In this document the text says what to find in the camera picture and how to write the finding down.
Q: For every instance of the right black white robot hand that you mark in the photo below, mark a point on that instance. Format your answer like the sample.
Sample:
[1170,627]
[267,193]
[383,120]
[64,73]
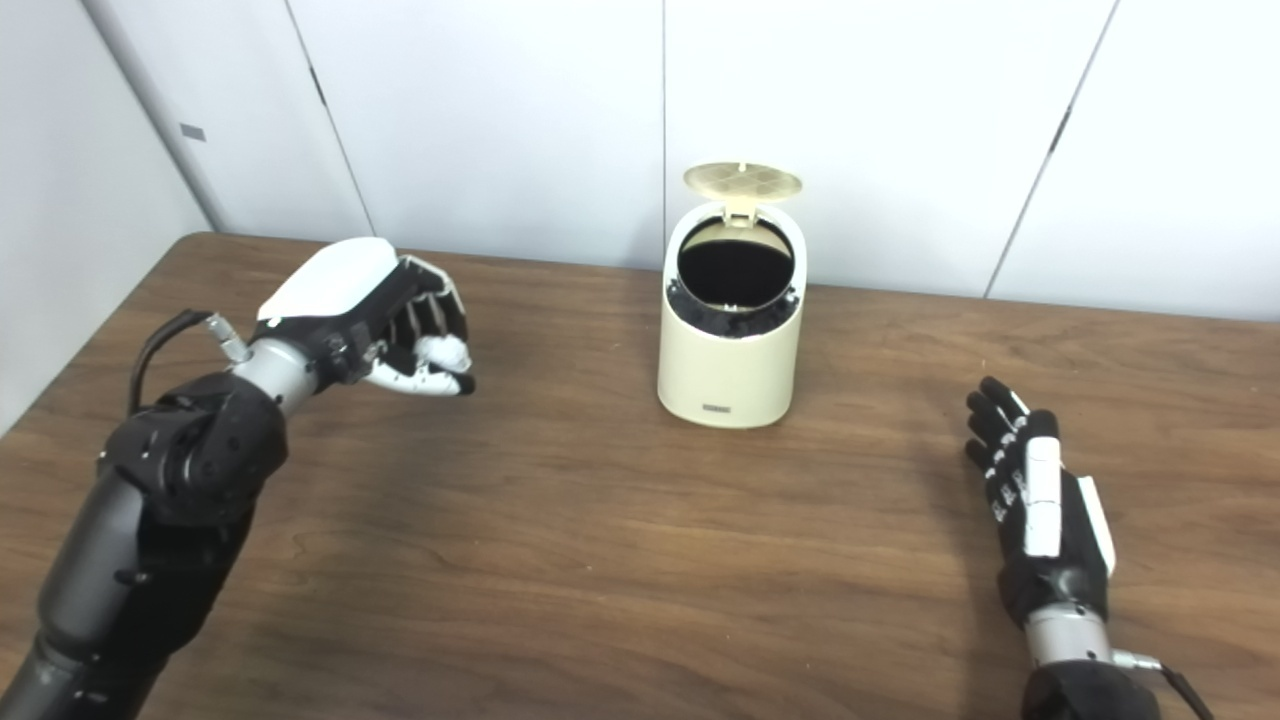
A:
[1070,570]

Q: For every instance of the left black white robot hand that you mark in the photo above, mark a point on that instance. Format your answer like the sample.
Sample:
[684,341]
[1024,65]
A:
[340,290]

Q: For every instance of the cream round bin lid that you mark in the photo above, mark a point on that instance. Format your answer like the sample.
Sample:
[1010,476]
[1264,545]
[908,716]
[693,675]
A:
[742,182]

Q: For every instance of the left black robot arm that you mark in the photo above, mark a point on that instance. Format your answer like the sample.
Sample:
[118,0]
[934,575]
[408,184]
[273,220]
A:
[170,480]

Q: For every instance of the cream-colored bin body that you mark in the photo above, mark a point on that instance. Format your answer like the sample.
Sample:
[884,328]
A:
[730,375]

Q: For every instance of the black bin liner bag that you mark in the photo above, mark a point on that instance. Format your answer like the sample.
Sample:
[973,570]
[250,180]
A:
[735,270]

